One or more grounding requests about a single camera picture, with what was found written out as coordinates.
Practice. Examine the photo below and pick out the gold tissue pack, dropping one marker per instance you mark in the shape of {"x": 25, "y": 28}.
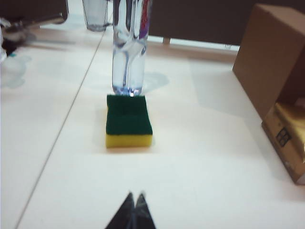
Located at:
{"x": 281, "y": 148}

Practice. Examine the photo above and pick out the brown desk partition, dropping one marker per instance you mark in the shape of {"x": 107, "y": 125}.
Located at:
{"x": 190, "y": 19}

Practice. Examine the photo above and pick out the clear drinking glass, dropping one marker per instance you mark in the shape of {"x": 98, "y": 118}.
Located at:
{"x": 96, "y": 16}

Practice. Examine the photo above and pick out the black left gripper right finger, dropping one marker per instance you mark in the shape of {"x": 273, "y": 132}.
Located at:
{"x": 143, "y": 214}

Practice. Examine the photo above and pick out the yellow green scouring sponge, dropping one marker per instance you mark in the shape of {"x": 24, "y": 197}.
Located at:
{"x": 128, "y": 119}

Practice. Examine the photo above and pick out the large brown cardboard box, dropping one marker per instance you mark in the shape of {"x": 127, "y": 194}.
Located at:
{"x": 267, "y": 59}

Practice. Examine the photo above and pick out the clear plastic water bottle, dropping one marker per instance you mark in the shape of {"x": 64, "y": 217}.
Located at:
{"x": 128, "y": 59}

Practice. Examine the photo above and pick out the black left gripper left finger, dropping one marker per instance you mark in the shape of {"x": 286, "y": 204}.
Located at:
{"x": 125, "y": 214}

